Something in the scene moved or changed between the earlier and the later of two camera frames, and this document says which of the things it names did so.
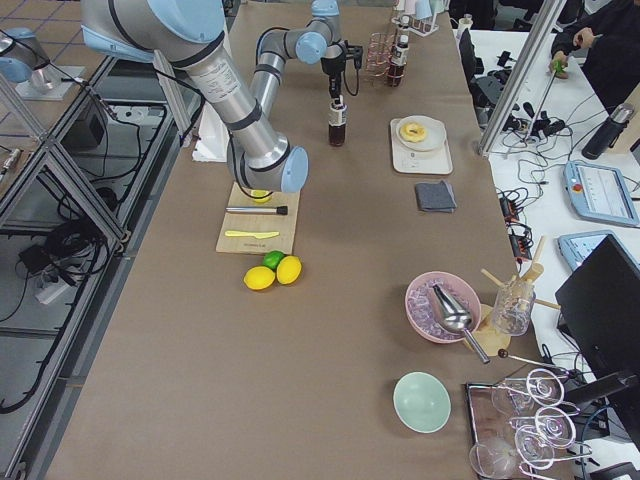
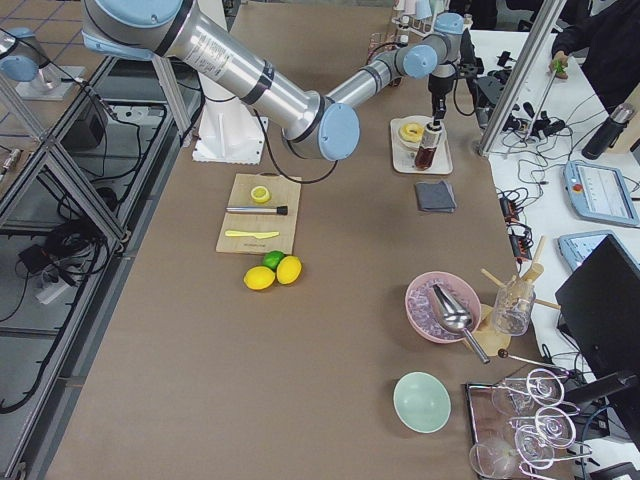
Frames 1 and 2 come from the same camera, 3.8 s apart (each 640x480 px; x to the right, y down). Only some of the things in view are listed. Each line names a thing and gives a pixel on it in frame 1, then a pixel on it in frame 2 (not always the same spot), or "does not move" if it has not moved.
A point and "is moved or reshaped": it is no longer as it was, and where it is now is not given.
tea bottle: [337, 120] is moved or reshaped
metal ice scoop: [454, 317] does not move
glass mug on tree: [514, 301] does not move
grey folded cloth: [436, 196] does not move
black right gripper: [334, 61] -> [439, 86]
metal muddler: [280, 210] does not move
